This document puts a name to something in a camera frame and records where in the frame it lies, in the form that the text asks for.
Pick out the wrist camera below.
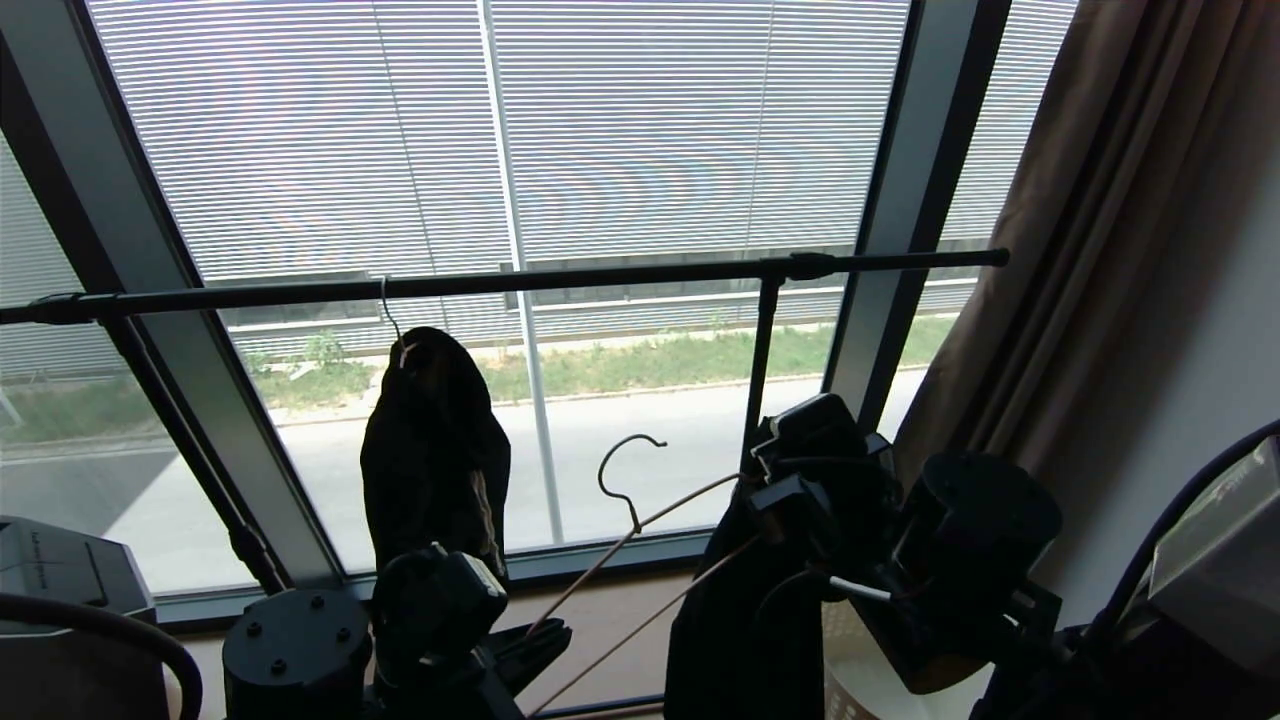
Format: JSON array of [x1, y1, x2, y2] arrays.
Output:
[[750, 393, 871, 481], [372, 545, 509, 681]]

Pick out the pink clothes hanger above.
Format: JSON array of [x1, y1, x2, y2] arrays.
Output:
[[520, 433, 771, 717], [378, 278, 411, 351]]

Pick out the black shorts with white cords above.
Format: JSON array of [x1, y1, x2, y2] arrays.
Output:
[[360, 327, 513, 583]]

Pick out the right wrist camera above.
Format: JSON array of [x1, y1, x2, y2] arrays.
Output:
[[750, 393, 871, 481]]

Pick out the black garment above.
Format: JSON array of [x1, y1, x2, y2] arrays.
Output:
[[665, 480, 831, 720]]

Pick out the window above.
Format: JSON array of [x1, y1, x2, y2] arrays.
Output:
[[0, 0, 1081, 626]]

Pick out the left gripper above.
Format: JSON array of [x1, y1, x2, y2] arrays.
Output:
[[380, 640, 531, 720]]

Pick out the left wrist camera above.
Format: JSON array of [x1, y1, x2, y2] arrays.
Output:
[[372, 545, 509, 681]]

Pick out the white laundry basket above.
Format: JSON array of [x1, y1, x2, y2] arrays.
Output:
[[825, 600, 991, 720]]

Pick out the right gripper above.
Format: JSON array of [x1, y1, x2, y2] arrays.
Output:
[[745, 473, 901, 591]]

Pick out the black clothes rack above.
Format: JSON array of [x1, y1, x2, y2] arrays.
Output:
[[0, 250, 1011, 720]]

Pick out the brown curtain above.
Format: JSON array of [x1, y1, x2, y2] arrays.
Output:
[[895, 0, 1280, 621]]

